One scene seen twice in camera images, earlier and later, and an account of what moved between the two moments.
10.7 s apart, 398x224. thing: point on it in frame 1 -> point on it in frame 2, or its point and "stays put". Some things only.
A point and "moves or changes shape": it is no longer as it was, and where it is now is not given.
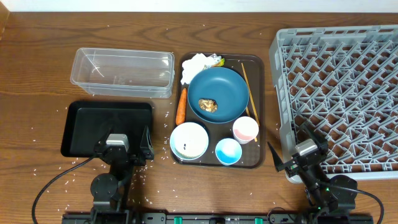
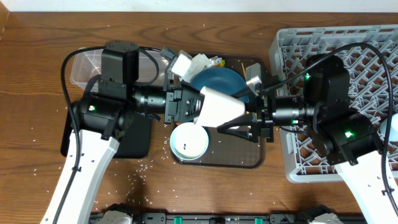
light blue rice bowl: [189, 140] stays put
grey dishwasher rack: [342, 82] stays put
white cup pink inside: [245, 129] moves or changes shape
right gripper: [300, 163] -> [265, 115]
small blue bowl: [228, 151] -> [393, 130]
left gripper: [121, 155] -> [170, 104]
